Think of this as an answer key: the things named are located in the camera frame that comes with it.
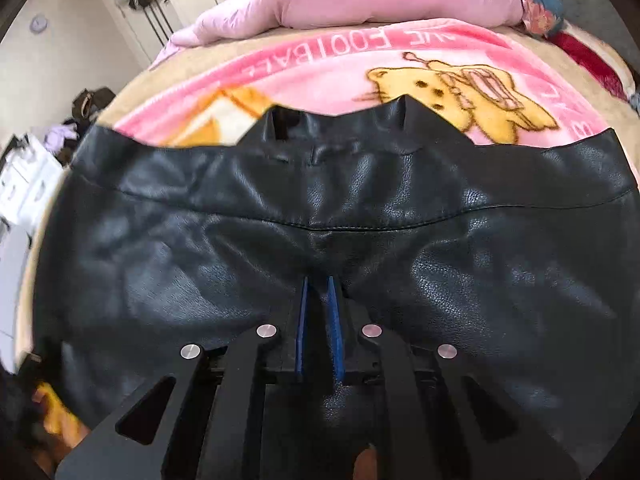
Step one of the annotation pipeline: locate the grey desk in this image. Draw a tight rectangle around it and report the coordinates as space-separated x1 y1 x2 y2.
0 220 37 347

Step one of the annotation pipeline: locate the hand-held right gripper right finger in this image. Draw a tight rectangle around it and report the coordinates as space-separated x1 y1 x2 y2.
324 275 583 480

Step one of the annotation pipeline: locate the white door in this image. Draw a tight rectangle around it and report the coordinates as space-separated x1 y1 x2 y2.
100 0 187 67

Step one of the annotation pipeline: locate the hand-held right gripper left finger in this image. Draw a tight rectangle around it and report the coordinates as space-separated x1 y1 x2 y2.
54 276 316 480

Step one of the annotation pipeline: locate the lilac cloth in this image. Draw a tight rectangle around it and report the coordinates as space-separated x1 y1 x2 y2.
44 122 82 150

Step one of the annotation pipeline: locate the brown bag on floor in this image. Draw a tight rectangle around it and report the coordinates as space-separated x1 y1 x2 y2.
70 86 119 125

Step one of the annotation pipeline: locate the white drawer cabinet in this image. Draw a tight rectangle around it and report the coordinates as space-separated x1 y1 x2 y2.
0 132 67 232

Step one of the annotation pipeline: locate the person's right hand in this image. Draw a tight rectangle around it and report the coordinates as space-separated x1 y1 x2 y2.
350 442 381 480

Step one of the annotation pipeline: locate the black leather jacket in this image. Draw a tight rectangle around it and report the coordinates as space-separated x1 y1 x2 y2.
30 95 640 480

